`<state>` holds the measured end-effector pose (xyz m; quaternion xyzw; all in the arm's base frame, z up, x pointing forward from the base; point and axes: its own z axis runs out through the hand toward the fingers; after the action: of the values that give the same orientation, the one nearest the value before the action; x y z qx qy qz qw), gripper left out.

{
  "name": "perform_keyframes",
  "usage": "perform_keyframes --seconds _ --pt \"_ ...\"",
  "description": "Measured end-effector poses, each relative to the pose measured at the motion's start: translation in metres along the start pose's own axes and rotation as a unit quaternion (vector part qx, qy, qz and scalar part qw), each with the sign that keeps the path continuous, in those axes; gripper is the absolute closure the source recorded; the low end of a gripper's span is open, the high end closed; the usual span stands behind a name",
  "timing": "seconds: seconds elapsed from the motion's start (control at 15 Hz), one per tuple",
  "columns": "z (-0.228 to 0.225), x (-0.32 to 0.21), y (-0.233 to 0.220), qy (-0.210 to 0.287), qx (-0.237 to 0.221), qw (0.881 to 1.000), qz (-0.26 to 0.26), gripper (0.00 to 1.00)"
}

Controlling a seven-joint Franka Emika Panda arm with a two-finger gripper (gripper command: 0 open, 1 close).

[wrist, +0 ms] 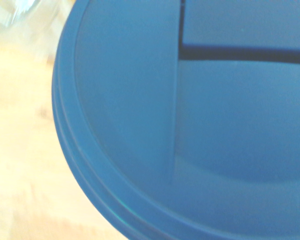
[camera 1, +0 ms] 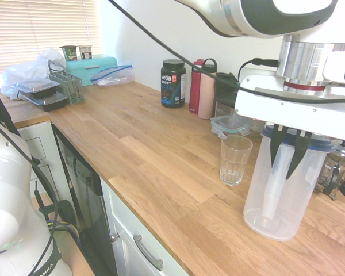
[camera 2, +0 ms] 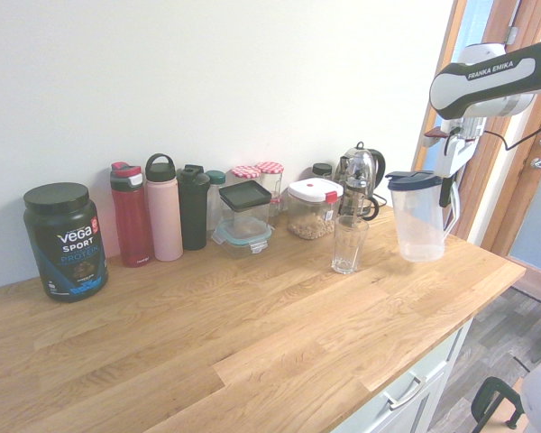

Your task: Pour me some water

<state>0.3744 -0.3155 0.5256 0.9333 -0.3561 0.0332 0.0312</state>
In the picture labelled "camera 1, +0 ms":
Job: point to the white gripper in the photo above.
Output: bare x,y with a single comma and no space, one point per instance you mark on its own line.
290,110

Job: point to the clear pitcher with blue lid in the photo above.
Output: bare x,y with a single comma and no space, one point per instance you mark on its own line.
276,218

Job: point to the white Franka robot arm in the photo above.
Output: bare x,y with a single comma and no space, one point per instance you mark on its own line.
247,17

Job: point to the red water bottle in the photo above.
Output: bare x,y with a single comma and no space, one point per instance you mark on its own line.
195,92

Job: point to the chrome glass French press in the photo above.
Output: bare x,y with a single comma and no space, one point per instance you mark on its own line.
340,161

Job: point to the clear drinking glass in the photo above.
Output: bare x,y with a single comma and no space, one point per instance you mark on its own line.
233,172

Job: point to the glass container teal lid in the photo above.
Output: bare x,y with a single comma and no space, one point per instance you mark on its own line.
218,124

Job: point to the clear canister dark square lid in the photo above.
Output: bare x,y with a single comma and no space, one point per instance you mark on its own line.
222,102

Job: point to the black shaker bottle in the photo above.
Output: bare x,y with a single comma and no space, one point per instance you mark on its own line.
224,84

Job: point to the pink bottle with black lid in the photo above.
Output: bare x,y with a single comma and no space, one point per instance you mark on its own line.
205,97

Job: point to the black protein powder tub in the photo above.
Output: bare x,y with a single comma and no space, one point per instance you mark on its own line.
172,86

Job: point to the white cabinet door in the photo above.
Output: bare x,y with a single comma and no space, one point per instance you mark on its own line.
123,218

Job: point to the clear zip bag blue seal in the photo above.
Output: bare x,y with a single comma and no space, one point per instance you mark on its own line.
112,76

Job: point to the steel cabinet knob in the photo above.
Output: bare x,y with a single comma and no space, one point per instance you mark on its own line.
115,237

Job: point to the black steel dishwasher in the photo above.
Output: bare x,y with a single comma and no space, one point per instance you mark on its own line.
86,201

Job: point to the teal bread box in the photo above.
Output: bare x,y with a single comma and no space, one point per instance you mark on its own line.
83,67

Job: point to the grey cutlery basket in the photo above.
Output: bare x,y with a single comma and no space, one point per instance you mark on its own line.
72,92

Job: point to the brown yogurt cup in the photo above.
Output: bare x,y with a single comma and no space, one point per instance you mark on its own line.
85,52

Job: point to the green black bar clamp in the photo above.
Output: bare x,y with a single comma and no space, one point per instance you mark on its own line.
64,205

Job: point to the green yogurt cup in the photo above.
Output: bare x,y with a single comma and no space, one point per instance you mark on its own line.
69,53

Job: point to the black takeout container clear lid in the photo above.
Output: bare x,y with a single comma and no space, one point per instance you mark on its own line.
50,103
36,87

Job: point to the white plastic bag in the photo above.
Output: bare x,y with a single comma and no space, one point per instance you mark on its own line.
23,72

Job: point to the beige window blinds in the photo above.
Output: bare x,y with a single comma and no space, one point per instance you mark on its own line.
31,28

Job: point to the white grey wrist camera box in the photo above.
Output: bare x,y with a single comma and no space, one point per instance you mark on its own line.
342,64

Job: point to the black camera stand pole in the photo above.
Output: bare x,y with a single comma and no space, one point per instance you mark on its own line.
8,120

